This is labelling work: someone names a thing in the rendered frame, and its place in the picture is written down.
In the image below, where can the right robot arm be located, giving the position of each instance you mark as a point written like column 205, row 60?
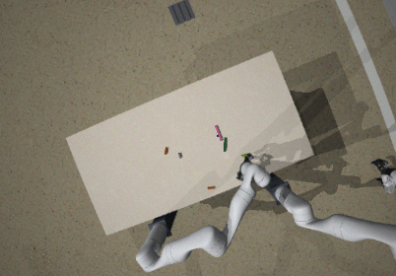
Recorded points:
column 338, row 225

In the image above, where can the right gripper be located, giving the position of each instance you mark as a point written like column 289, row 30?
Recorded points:
column 383, row 164

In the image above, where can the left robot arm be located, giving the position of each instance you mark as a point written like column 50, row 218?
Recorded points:
column 209, row 238

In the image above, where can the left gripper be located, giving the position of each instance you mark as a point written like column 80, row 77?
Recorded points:
column 246, row 159

